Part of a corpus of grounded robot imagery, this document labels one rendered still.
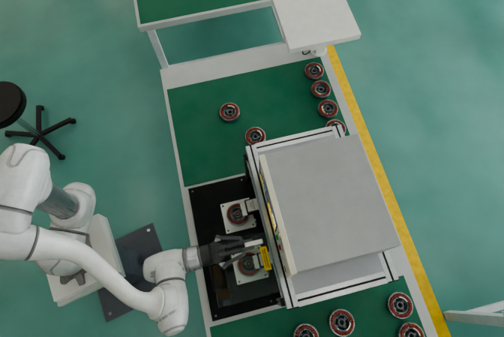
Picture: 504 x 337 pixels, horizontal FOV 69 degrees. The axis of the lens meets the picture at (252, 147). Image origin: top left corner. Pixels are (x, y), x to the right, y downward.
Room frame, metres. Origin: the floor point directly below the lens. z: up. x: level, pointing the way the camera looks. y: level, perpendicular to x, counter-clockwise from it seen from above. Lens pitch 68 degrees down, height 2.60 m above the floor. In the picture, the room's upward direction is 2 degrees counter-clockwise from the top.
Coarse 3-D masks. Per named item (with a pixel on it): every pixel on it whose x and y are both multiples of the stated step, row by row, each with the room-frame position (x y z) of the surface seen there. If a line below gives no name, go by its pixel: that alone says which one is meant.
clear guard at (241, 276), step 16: (256, 256) 0.16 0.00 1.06; (272, 256) 0.15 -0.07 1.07; (224, 272) 0.10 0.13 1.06; (240, 272) 0.10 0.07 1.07; (256, 272) 0.09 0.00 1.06; (272, 272) 0.09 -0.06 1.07; (224, 288) 0.04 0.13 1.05; (240, 288) 0.04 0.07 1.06; (256, 288) 0.04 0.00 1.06; (272, 288) 0.03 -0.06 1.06; (224, 304) -0.02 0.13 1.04
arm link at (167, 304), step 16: (48, 240) 0.18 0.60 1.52; (64, 240) 0.18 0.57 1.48; (32, 256) 0.13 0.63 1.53; (48, 256) 0.14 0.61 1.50; (64, 256) 0.14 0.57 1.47; (80, 256) 0.14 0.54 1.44; (96, 256) 0.14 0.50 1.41; (96, 272) 0.09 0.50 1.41; (112, 272) 0.09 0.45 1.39; (112, 288) 0.04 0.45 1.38; (128, 288) 0.04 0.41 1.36; (160, 288) 0.04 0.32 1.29; (176, 288) 0.04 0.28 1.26; (128, 304) 0.00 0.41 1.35; (144, 304) 0.00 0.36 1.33; (160, 304) -0.01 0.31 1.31; (176, 304) -0.01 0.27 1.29; (160, 320) -0.06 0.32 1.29; (176, 320) -0.06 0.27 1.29
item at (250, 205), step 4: (244, 200) 0.42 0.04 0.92; (248, 200) 0.42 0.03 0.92; (252, 200) 0.42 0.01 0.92; (240, 204) 0.42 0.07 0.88; (244, 204) 0.42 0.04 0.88; (248, 204) 0.41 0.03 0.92; (252, 204) 0.40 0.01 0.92; (256, 204) 0.40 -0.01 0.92; (244, 208) 0.40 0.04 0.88; (248, 208) 0.39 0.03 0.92; (252, 208) 0.39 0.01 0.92; (256, 208) 0.39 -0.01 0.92; (244, 212) 0.38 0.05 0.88; (248, 212) 0.37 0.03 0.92; (252, 212) 0.37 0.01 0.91; (256, 212) 0.37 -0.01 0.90
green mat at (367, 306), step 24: (384, 288) 0.02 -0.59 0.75; (408, 288) 0.02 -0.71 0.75; (264, 312) -0.06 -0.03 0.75; (288, 312) -0.07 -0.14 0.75; (312, 312) -0.07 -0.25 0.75; (360, 312) -0.08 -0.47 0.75; (384, 312) -0.08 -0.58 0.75; (216, 336) -0.15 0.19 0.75; (240, 336) -0.16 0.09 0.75; (264, 336) -0.16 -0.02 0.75; (288, 336) -0.16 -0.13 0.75; (336, 336) -0.17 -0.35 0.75; (360, 336) -0.17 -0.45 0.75; (384, 336) -0.18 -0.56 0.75
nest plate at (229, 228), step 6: (246, 198) 0.47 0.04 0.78; (222, 204) 0.44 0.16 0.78; (228, 204) 0.44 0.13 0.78; (222, 210) 0.41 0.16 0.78; (240, 210) 0.41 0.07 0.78; (234, 216) 0.38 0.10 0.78; (252, 216) 0.38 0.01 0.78; (228, 222) 0.35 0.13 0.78; (246, 222) 0.35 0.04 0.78; (252, 222) 0.35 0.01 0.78; (228, 228) 0.32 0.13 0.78; (234, 228) 0.32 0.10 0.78; (240, 228) 0.32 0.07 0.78; (246, 228) 0.32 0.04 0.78
